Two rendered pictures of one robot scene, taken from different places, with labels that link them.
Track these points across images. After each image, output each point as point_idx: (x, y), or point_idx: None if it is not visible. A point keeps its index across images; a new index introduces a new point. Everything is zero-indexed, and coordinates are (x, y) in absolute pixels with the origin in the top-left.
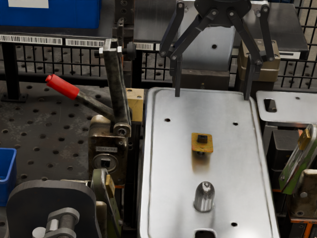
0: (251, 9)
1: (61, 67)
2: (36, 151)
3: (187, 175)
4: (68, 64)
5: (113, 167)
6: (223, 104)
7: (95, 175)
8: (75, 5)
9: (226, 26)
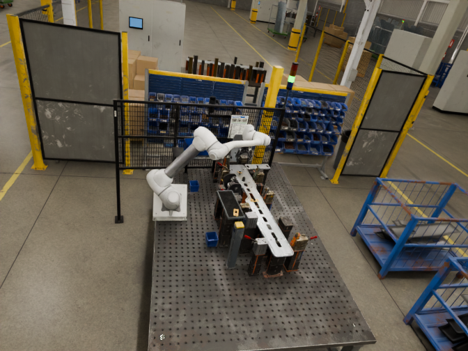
0: (248, 150)
1: (191, 165)
2: None
3: (239, 177)
4: (193, 164)
5: None
6: (239, 166)
7: None
8: None
9: (245, 152)
